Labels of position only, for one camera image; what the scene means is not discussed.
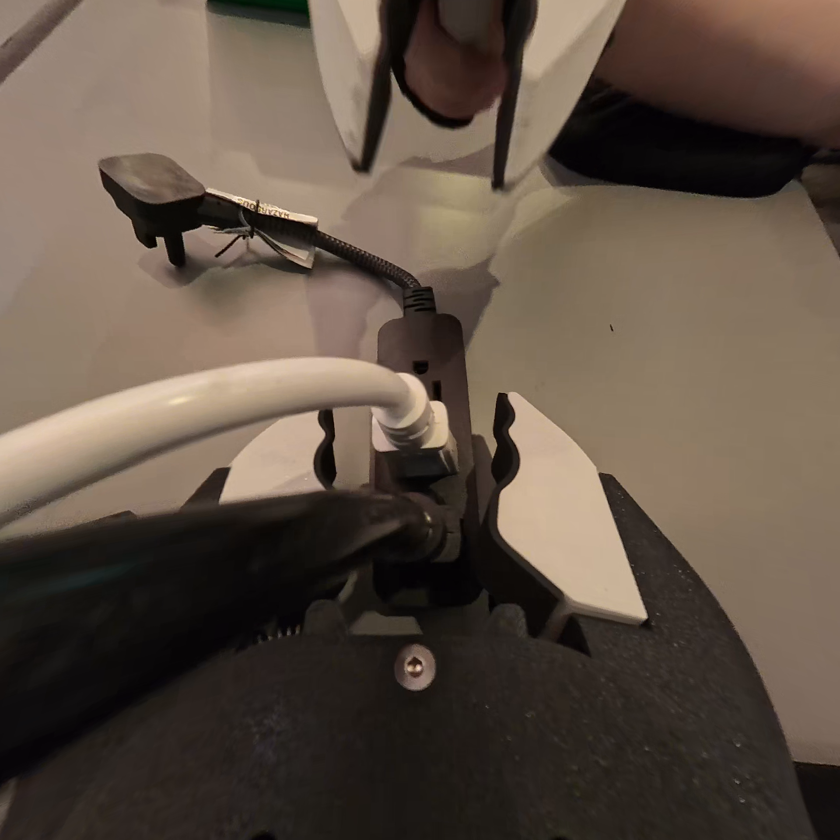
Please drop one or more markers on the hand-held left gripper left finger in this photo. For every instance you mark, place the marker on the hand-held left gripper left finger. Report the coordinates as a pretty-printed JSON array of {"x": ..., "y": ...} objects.
[{"x": 269, "y": 466}]

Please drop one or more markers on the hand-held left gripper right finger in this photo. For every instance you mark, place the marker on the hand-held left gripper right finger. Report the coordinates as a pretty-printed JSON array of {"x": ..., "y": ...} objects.
[{"x": 564, "y": 525}]

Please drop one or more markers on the person's right hand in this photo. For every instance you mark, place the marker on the person's right hand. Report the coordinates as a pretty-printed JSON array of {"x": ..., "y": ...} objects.
[{"x": 453, "y": 79}]

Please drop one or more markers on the green plastic bin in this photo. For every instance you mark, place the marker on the green plastic bin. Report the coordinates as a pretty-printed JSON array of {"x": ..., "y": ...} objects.
[{"x": 262, "y": 10}]

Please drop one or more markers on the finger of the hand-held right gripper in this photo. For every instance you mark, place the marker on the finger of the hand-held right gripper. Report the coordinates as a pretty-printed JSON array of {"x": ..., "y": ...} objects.
[
  {"x": 341, "y": 52},
  {"x": 564, "y": 65}
]

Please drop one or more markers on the person's right forearm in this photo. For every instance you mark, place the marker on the person's right forearm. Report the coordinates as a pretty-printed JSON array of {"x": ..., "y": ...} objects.
[{"x": 722, "y": 59}]

